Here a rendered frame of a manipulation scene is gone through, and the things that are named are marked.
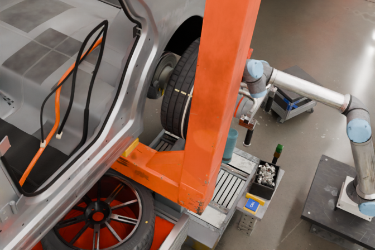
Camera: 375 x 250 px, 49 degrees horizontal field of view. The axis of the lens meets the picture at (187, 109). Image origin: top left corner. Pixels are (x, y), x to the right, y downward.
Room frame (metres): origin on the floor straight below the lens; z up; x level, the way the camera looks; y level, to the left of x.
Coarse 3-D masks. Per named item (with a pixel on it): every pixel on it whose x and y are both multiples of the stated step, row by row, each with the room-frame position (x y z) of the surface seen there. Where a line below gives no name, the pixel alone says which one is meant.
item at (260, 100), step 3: (270, 87) 1.97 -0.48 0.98; (267, 90) 1.93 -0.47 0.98; (267, 93) 1.92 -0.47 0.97; (264, 96) 1.88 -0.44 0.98; (258, 99) 1.84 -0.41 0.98; (261, 99) 1.84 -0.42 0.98; (258, 102) 1.81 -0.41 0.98; (261, 102) 1.82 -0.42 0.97; (258, 105) 1.78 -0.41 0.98; (255, 111) 1.73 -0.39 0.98; (246, 117) 1.67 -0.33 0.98; (252, 117) 1.71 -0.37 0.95; (246, 120) 1.65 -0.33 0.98; (249, 120) 1.66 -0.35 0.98; (246, 123) 1.65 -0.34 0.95
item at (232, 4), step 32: (224, 0) 1.33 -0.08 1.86; (256, 0) 1.37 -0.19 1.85; (224, 32) 1.32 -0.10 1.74; (224, 64) 1.31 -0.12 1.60; (192, 96) 1.36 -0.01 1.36; (224, 96) 1.30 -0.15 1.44; (192, 128) 1.35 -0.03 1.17; (224, 128) 1.35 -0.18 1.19; (192, 160) 1.33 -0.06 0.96; (192, 192) 1.32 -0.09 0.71
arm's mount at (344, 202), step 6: (348, 180) 1.82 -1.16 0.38; (342, 186) 1.81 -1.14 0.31; (342, 192) 1.72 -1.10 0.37; (342, 198) 1.66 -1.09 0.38; (348, 198) 1.67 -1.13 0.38; (342, 204) 1.65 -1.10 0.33; (348, 204) 1.63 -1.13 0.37; (354, 204) 1.62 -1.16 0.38; (348, 210) 1.62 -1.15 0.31; (354, 210) 1.61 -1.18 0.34; (360, 216) 1.59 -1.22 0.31; (366, 216) 1.58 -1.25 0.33
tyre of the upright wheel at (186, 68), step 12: (192, 48) 1.99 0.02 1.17; (180, 60) 1.90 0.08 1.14; (192, 60) 1.90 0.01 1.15; (180, 72) 1.84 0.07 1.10; (192, 72) 1.83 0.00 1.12; (168, 84) 1.80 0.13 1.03; (180, 84) 1.78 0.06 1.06; (192, 84) 1.77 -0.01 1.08; (168, 96) 1.76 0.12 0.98; (180, 96) 1.74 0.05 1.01; (168, 108) 1.73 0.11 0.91; (180, 108) 1.71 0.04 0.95; (168, 120) 1.72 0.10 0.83; (180, 120) 1.69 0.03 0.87; (180, 132) 1.70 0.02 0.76
